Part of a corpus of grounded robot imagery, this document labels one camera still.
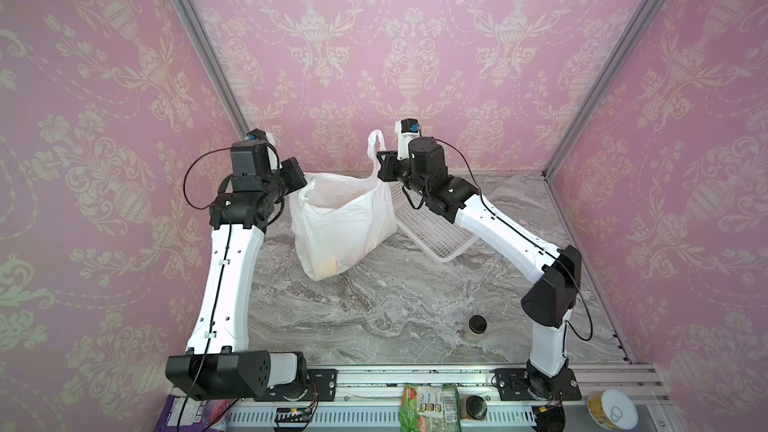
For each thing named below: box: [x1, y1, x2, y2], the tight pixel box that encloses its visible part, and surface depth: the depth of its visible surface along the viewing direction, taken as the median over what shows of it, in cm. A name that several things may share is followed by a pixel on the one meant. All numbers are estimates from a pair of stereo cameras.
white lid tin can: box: [587, 389, 639, 431], surface depth 68 cm
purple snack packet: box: [153, 395, 239, 432], surface depth 70 cm
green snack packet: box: [400, 383, 463, 432], surface depth 71 cm
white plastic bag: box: [289, 130, 398, 282], surface depth 80 cm
